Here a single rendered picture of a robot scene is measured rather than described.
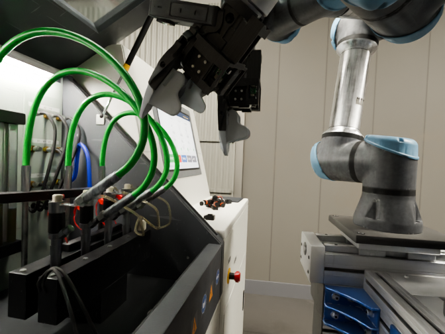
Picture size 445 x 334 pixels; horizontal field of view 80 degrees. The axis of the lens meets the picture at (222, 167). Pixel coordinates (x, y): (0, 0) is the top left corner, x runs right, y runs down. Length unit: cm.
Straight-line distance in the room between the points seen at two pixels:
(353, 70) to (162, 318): 78
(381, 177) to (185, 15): 56
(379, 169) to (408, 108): 201
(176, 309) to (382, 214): 51
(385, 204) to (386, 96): 199
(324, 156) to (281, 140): 160
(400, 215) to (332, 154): 22
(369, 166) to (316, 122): 174
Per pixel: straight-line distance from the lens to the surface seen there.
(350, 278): 74
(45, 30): 64
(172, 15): 43
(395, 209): 74
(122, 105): 93
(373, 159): 75
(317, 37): 266
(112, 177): 50
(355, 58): 92
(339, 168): 79
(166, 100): 40
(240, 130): 53
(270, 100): 245
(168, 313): 48
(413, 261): 78
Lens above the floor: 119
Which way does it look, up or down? 2 degrees down
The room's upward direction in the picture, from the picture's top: 2 degrees clockwise
